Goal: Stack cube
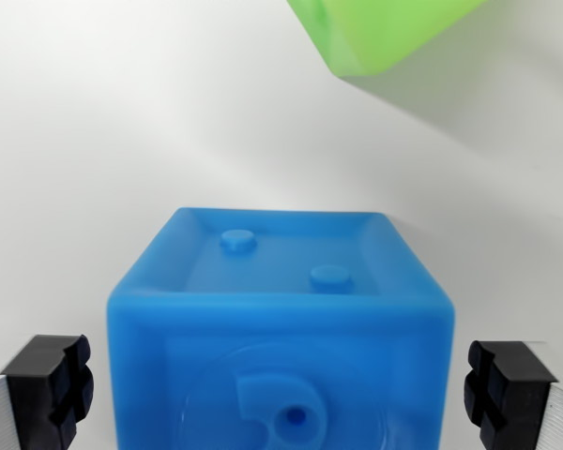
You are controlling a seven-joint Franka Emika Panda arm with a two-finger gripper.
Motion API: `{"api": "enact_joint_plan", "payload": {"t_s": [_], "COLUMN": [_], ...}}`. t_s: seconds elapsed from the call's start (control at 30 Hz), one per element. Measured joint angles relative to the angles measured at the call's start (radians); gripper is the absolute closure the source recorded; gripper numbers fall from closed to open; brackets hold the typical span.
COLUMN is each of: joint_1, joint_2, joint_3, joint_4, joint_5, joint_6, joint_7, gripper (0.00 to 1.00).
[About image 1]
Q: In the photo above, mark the blue plastic cube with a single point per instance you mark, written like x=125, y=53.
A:
x=281, y=337

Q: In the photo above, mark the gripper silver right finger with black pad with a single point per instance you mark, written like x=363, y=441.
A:
x=521, y=398

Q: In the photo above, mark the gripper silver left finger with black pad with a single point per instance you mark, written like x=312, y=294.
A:
x=42, y=394

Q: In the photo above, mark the green plastic cube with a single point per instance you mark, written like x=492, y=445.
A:
x=384, y=33

